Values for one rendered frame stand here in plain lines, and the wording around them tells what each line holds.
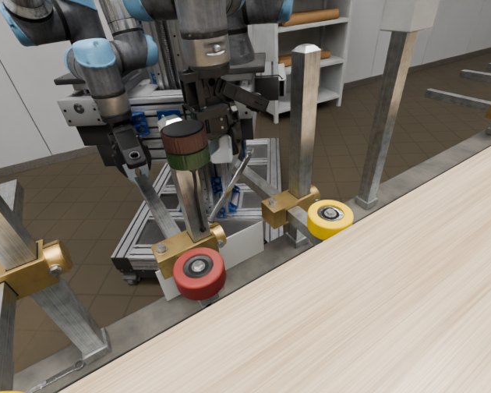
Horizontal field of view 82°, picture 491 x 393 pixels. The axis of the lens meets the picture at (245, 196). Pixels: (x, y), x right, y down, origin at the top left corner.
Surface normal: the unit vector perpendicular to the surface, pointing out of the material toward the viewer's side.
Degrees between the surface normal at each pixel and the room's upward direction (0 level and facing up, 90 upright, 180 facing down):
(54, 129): 90
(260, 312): 0
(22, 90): 90
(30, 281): 90
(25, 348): 0
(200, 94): 90
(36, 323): 0
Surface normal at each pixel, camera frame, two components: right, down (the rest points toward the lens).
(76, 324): 0.52, 0.48
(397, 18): -0.85, 0.37
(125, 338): -0.07, -0.80
